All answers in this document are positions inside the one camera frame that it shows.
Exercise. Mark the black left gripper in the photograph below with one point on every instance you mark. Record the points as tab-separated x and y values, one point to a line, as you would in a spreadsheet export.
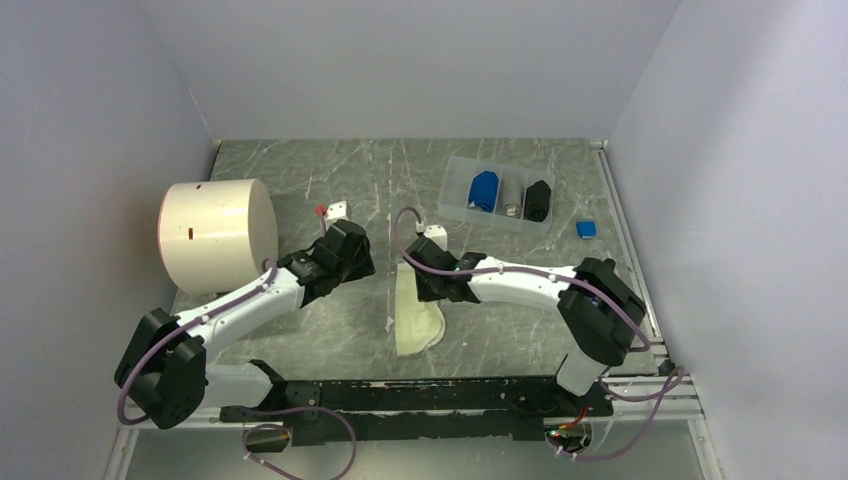
364	265

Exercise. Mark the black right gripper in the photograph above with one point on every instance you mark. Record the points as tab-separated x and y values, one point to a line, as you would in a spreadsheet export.
424	293

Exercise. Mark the cream yellow underwear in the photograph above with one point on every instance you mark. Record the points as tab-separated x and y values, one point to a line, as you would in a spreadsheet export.
418	325

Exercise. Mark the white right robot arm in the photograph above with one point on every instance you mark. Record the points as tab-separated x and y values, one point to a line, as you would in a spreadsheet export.
602	313

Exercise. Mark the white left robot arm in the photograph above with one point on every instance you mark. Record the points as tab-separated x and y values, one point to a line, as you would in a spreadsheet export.
165	375

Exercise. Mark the grey rolled underwear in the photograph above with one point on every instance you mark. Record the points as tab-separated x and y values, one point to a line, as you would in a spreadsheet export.
512	195

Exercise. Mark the black striped rolled underwear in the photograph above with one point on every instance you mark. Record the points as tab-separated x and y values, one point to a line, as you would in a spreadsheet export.
537	201

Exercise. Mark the clear plastic divided tray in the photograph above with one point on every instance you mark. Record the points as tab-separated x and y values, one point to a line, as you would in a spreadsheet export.
497	195

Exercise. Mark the cream cylindrical container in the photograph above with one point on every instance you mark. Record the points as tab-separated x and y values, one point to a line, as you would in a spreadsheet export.
213	236

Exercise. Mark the small blue block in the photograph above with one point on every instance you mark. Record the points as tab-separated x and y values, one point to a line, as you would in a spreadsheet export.
586	229

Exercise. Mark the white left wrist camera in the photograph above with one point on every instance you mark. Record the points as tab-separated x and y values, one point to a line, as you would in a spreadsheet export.
330	214

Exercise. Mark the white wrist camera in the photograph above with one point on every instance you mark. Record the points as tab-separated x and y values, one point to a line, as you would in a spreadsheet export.
330	214
438	234

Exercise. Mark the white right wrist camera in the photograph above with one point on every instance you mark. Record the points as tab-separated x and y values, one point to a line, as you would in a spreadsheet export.
438	234

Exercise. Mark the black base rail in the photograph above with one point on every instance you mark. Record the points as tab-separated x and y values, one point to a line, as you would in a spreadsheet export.
522	408

